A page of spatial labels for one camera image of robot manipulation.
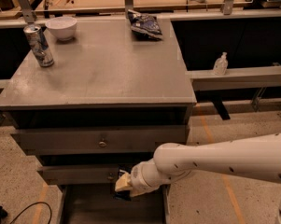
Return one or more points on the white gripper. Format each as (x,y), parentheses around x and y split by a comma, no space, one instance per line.
(138,178)

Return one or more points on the dark blue rxbar wrapper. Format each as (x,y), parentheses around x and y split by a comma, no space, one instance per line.
(123,195)

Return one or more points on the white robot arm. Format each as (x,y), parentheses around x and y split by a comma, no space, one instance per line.
(256,158)

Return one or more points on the middle grey drawer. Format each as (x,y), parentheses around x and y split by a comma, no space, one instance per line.
(84,174)

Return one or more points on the grey drawer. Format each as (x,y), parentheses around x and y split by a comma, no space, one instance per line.
(84,174)
(65,141)

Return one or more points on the open bottom drawer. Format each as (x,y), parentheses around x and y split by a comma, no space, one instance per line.
(98,204)

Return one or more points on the grey drawer cabinet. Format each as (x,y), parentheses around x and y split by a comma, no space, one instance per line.
(103,77)

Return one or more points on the top grey drawer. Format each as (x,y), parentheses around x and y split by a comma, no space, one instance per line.
(65,141)

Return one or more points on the clear sanitizer pump bottle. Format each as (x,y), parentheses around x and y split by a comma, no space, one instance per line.
(221,65)

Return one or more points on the blue chip bag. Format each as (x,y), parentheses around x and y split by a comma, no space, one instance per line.
(144,26)

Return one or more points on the white bowl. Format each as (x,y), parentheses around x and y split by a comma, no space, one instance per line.
(63,28)

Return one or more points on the silver blue energy drink can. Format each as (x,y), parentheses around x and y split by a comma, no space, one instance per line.
(39,45)

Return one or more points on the grey metal rail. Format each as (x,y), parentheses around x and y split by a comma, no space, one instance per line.
(236,78)

